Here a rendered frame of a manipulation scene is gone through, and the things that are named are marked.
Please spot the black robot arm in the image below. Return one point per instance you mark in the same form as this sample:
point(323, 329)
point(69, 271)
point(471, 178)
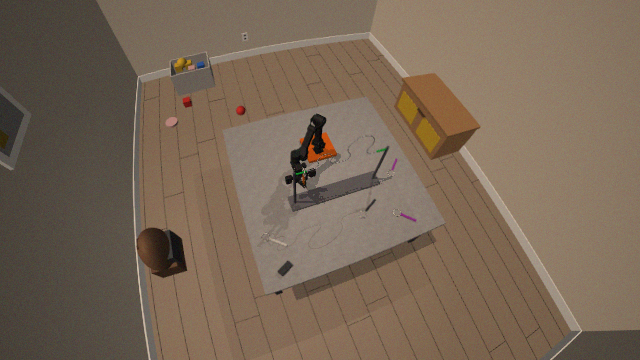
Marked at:
point(302, 152)

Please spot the thin grey wire with green section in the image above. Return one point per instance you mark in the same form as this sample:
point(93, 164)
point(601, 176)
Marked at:
point(333, 190)

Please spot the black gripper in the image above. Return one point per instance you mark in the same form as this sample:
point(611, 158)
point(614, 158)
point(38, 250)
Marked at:
point(289, 178)

